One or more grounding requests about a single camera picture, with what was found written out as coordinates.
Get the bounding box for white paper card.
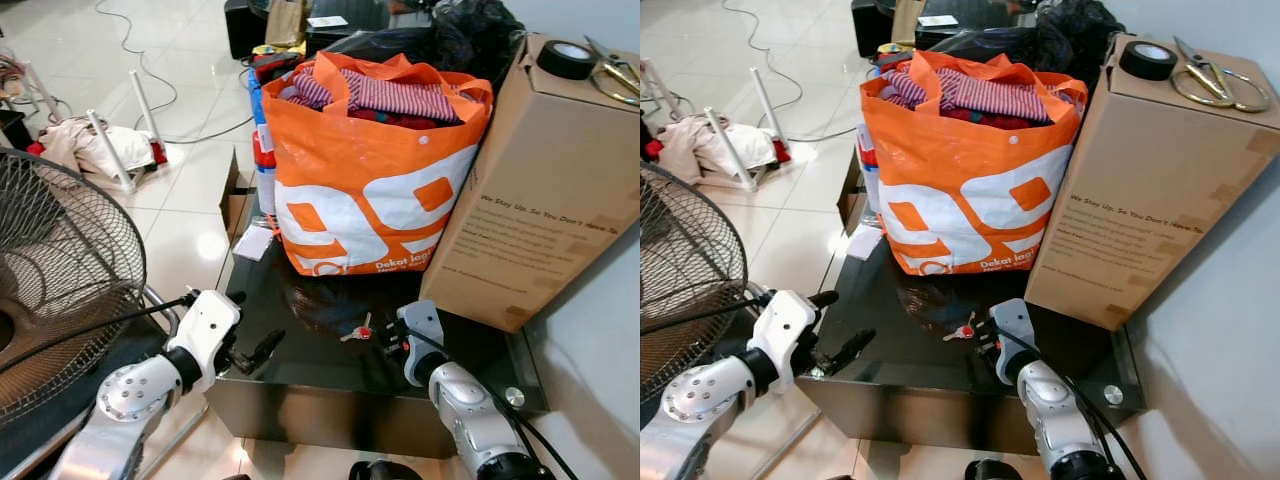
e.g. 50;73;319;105
231;224;274;262
846;223;885;262

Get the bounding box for black glass table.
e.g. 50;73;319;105
204;228;550;460
794;228;1147;457

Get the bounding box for small open cardboard box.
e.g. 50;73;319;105
838;148;869;239
219;149;257;243

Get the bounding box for black standing fan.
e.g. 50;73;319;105
0;147;183;433
640;160;751;403

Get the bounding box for orange and white shopping bag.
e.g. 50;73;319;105
859;49;1089;277
261;51;495;279

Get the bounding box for blue bottle with red label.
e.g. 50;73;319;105
248;68;280;217
856;68;883;215

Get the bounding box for white metal rack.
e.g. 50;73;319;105
84;69;172;194
703;67;791;193

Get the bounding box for white cloth pile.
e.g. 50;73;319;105
38;117;157;182
655;114;777;186

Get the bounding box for large brown cardboard box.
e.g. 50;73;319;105
419;34;641;334
1024;34;1280;332

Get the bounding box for red striped cloth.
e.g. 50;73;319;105
284;64;483;130
880;64;1086;129

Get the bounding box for black cabinet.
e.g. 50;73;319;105
223;0;403;60
851;0;1021;58

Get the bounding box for brown paper bag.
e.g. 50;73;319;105
264;0;310;50
891;0;929;47

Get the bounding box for gold scissors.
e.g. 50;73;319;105
584;36;641;107
1169;36;1274;114

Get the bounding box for black tape roll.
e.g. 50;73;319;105
1117;40;1180;82
536;40;599;82

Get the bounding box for black plastic bag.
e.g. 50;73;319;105
324;0;527;77
930;0;1129;75

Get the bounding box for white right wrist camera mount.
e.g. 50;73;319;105
396;299;449;387
989;297;1039;384

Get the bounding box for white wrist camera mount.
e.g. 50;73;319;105
175;289;244;392
751;289;822;388
989;297;1039;384
396;299;449;387

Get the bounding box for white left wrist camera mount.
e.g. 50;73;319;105
175;289;244;392
751;289;822;388

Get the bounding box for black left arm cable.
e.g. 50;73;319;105
640;292;773;337
0;294;198;377

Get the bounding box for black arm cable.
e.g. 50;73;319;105
1060;375;1149;480
0;294;198;377
640;292;773;337
498;385;581;480

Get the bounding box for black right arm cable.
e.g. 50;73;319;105
1060;375;1149;480
498;385;581;480

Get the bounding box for thin floor cable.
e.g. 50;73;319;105
720;0;863;143
94;0;257;147

